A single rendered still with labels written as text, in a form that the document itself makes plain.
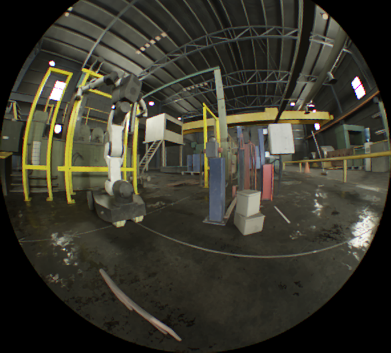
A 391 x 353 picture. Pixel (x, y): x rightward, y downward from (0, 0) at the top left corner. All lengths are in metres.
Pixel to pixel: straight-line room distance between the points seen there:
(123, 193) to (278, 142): 1.63
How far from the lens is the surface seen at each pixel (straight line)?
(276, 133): 1.58
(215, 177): 0.94
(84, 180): 2.69
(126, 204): 0.96
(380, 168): 5.41
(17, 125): 2.96
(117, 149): 1.17
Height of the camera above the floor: 0.48
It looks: 4 degrees up
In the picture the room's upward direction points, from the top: 1 degrees counter-clockwise
